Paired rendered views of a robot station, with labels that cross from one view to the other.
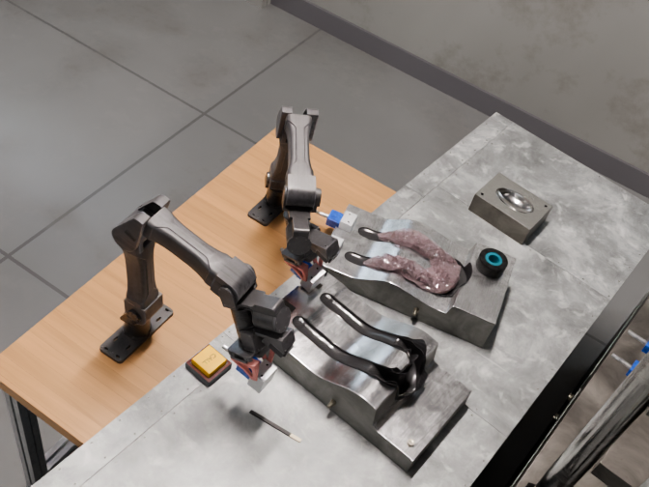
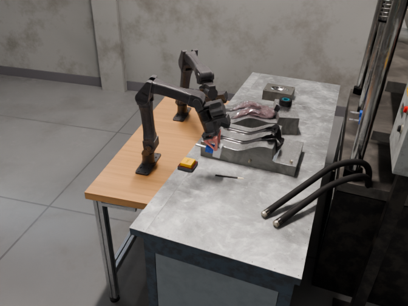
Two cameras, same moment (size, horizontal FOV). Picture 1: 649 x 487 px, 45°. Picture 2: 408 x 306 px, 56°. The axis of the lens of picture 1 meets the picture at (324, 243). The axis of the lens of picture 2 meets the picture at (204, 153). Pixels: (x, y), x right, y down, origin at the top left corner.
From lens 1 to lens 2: 0.87 m
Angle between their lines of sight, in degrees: 17
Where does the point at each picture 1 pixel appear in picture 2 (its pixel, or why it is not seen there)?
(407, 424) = (285, 157)
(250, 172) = (165, 108)
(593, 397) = (350, 139)
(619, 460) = (379, 128)
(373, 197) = not seen: hidden behind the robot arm
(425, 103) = not seen: hidden behind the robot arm
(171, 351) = (167, 166)
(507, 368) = (311, 138)
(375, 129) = not seen: hidden behind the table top
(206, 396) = (193, 175)
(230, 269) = (194, 92)
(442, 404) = (295, 148)
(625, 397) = (376, 79)
